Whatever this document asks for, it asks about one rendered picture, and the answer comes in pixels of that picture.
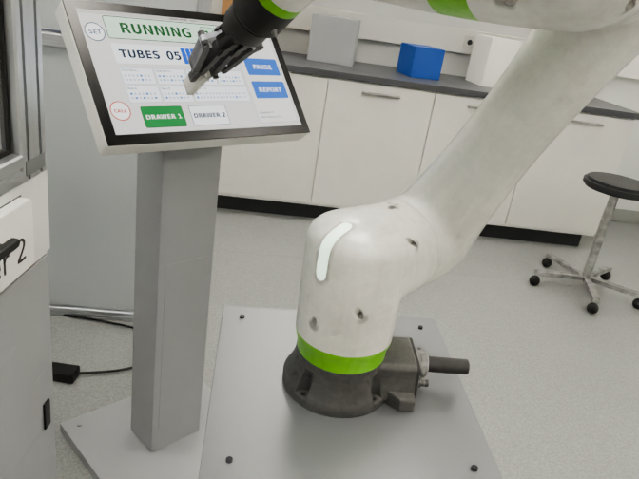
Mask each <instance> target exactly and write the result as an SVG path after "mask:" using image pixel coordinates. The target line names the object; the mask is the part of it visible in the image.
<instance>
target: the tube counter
mask: <svg viewBox="0 0 639 479"><path fill-rule="evenodd" d="M163 49H164V52H165V57H166V60H167V62H168V64H169V65H183V66H190V64H189V62H188V59H189V57H190V55H191V52H192V50H193V48H185V47H168V46H163Z"/></svg>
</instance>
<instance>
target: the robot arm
mask: <svg viewBox="0 0 639 479"><path fill-rule="evenodd" d="M313 1H315V0H233V3H232V4H231V6H230V7H229V8H228V9H227V10H226V12H225V15H224V18H223V22H222V23H221V24H220V25H218V26H216V27H215V29H214V31H213V32H209V33H205V32H204V30H199V31H198V32H197V33H198V40H197V42H196V44H195V47H194V48H193V50H192V52H191V55H190V57H189V59H188V62H189V64H190V67H191V71H190V72H189V73H188V75H187V76H186V78H185V79H184V80H183V83H184V88H185V90H186V93H187V95H194V94H195V93H196V92H197V91H198V90H199V89H200V88H201V87H202V86H203V85H204V84H205V83H206V82H207V81H208V80H209V79H210V78H211V77H213V79H214V80H216V79H219V75H218V73H219V72H221V73H222V74H225V73H227V72H228V71H230V70H231V69H232V68H234V67H236V66H237V65H238V64H240V63H241V62H242V61H244V60H245V59H247V58H248V57H249V56H251V55H252V54H253V53H255V52H258V51H260V50H262V49H263V44H262V42H263V41H264V40H265V39H266V38H273V37H277V36H278V35H279V34H280V33H281V32H282V31H283V30H284V29H285V28H286V27H287V26H288V25H289V24H290V23H291V22H292V21H293V20H294V19H295V18H296V17H297V16H298V15H299V14H300V13H301V12H302V11H303V10H304V9H305V8H306V7H307V6H308V5H309V4H311V3H312V2H313ZM374 1H379V2H383V3H388V4H392V5H397V6H401V7H405V8H409V9H414V10H422V11H427V12H431V13H436V14H441V15H447V16H452V17H457V18H462V19H468V20H474V21H480V22H486V23H493V24H499V25H506V26H513V27H521V28H528V29H532V31H531V32H530V34H529V36H528V37H527V39H526V40H525V42H524V43H523V45H522V46H521V48H520V49H519V51H518V52H517V53H516V54H515V56H514V57H513V59H512V61H511V62H510V64H509V65H508V66H507V68H506V69H505V71H504V72H503V74H502V75H501V76H500V78H499V79H498V81H497V82H496V84H495V85H494V87H493V88H492V89H491V91H490V92H489V93H488V95H487V96H486V98H485V99H484V100H483V102H482V103H481V104H480V106H479V107H478V108H477V109H476V111H475V112H474V114H473V115H472V116H471V118H470V119H469V120H468V121H467V123H466V124H465V125H463V127H462V128H461V129H460V130H459V132H458V133H457V134H456V135H455V137H454V138H453V139H452V140H451V141H450V143H449V144H448V145H447V146H446V147H445V149H444V150H443V151H442V152H441V153H440V154H439V155H438V157H437V158H436V159H435V160H434V161H433V162H432V163H431V165H430V166H429V167H428V168H427V169H426V170H425V171H424V172H423V173H422V174H421V175H420V176H419V177H418V179H417V180H416V181H415V182H414V183H413V184H412V185H411V186H410V187H409V188H408V189H407V190H406V191H405V192H404V193H403V194H401V195H399V196H396V197H393V198H391V199H388V200H385V201H380V202H377V203H371V204H366V205H361V206H354V207H346V208H340V209H336V210H332V211H328V212H326V213H323V214H321V215H320V216H318V217H317V218H315V219H314V220H313V221H312V223H311V224H310V226H309V228H308V231H307V235H306V242H305V248H304V255H303V263H302V270H301V279H300V293H299V302H298V310H297V318H296V331H297V336H298V339H297V344H296V347H295V349H294V351H293V352H292V353H291V354H290V355H289V356H288V357H287V358H286V360H285V362H284V365H283V373H282V381H283V385H284V388H285V389H286V391H287V392H288V394H289V395H290V396H291V397H292V398H293V399H294V400H295V401H296V402H297V403H298V404H300V405H301V406H303V407H304V408H305V409H307V410H309V411H311V412H315V413H317V414H321V415H324V416H329V417H335V418H353V417H359V416H363V415H365V414H368V413H370V412H373V411H375V410H376V409H377V408H379V407H380V406H381V405H382V403H383V402H385V403H387V404H388V405H390V406H392V407H393V408H395V409H396V410H398V411H400V412H412V411H413V408H414V406H415V403H416V393H417V390H418V388H420V387H428V386H429V380H427V379H421V378H424V377H426V375H427V373H428V372H431V373H444V374H468V373H469V370H470V363H469V360H468V359H463V358H450V357H437V356H428V353H427V351H426V350H423V349H422V348H418V349H417V348H415V345H414V342H413V339H412V338H411V337H399V336H393V333H394V329H395V325H396V320H397V312H398V307H399V303H400V301H401V299H402V298H403V297H406V296H407V295H409V294H411V293H412V292H414V291H415V290H417V289H419V288H421V287H423V286H424V285H426V284H428V283H430V282H432V281H433V280H435V279H437V278H440V277H441V276H443V275H445V274H447V273H449V272H450V271H452V270H453V269H455V268H456V266H457V265H458V264H459V263H460V262H461V261H462V260H463V259H464V258H465V256H466V255H467V253H468V252H469V250H470V249H471V247H472V245H473V244H474V242H475V240H476V239H477V237H478V236H479V234H480V233H481V231H482V230H483V228H484V227H485V226H486V224H487V223H488V221H489V220H490V218H491V217H492V216H493V214H494V213H495V211H496V210H497V208H498V207H499V206H500V204H501V203H502V202H503V201H504V200H505V199H506V197H507V196H508V195H509V194H510V192H511V191H512V190H513V188H514V187H515V186H516V184H517V183H518V182H519V181H520V179H521V178H522V177H523V176H524V174H525V173H526V172H527V171H528V170H529V168H530V167H531V166H532V165H533V163H534V162H535V161H536V160H537V159H538V158H539V156H540V155H541V154H542V153H543V152H544V151H545V150H546V148H547V147H548V146H549V145H550V144H551V143H552V142H553V140H554V139H555V138H556V137H557V136H558V135H559V134H560V133H561V132H562V131H563V129H564V128H565V127H566V126H567V125H568V124H569V123H570V122H571V121H572V120H573V119H574V118H575V117H576V116H577V114H578V113H579V112H580V111H581V110H582V109H583V108H584V107H585V106H586V105H587V104H588V103H589V102H590V101H591V100H592V99H593V98H594V97H595V96H596V95H597V94H598V93H599V92H600V91H601V90H602V89H603V88H604V87H605V86H606V85H607V84H608V83H609V82H610V81H611V80H612V79H613V78H614V77H615V76H616V75H617V74H618V73H619V72H620V71H622V70H623V69H624V68H625V67H626V66H627V65H628V64H629V63H630V62H631V61H632V60H633V59H634V58H635V57H636V56H638V55H639V0H374Z"/></svg>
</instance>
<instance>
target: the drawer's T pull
mask: <svg viewBox="0 0 639 479"><path fill-rule="evenodd" d="M19 245H20V240H19V239H16V238H10V239H8V240H7V241H6V242H4V243H3V244H1V243H0V261H1V260H2V259H4V258H5V257H6V256H8V255H9V254H10V253H11V252H13V251H14V250H15V249H17V248H18V247H19Z"/></svg>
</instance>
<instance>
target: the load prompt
mask: <svg viewBox="0 0 639 479"><path fill-rule="evenodd" d="M102 18H103V22H104V25H105V28H106V33H107V36H108V38H112V39H127V40H143V41H158V42H173V43H188V44H196V42H197V40H198V33H197V32H198V31H199V30H204V32H205V33H209V32H213V31H214V29H215V27H216V26H217V25H207V24H196V23H185V22H174V21H164V20H153V19H143V18H132V17H122V16H111V15H102Z"/></svg>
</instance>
